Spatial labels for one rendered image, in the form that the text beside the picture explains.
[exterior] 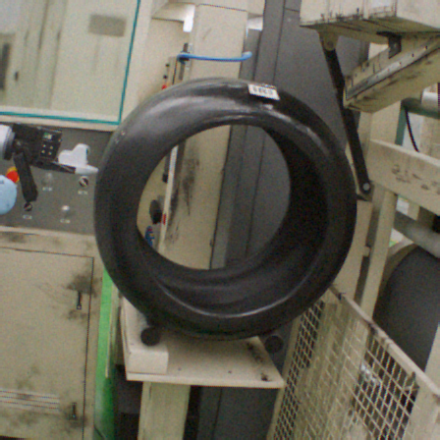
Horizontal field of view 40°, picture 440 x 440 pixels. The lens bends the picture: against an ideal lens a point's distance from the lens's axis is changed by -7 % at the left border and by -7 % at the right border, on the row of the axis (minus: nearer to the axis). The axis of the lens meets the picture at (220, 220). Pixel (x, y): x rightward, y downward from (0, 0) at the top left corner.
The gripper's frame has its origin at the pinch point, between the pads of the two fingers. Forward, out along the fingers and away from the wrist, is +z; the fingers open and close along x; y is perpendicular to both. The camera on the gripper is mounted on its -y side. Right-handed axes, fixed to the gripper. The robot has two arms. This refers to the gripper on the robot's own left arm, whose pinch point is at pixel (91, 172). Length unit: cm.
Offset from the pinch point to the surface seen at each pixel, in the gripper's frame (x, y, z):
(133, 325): 4.6, -34.5, 17.7
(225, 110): -11.9, 20.3, 22.2
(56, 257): 61, -41, -4
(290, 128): -12.1, 20.3, 35.9
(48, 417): 61, -103, 3
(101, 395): 118, -120, 28
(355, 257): 21, -10, 75
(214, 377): -8, -38, 37
